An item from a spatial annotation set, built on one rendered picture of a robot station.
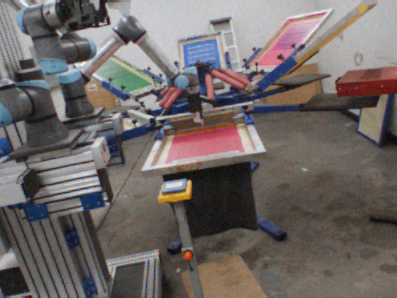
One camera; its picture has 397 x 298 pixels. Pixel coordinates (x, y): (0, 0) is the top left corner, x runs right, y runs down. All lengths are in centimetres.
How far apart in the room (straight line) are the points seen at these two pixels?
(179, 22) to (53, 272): 503
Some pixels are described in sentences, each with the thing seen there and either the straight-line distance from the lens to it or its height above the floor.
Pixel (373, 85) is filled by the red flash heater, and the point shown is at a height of 107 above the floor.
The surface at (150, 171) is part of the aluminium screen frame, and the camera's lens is 156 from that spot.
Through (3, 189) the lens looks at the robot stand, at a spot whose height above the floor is 116.
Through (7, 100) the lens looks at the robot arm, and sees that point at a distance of 123.
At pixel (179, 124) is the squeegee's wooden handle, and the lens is 207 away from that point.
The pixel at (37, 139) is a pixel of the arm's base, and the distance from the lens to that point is 133.
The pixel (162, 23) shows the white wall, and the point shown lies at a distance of 620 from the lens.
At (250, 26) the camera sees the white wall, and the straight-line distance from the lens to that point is 618.
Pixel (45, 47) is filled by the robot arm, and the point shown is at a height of 158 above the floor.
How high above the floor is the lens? 153
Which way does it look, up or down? 18 degrees down
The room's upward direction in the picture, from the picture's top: 11 degrees counter-clockwise
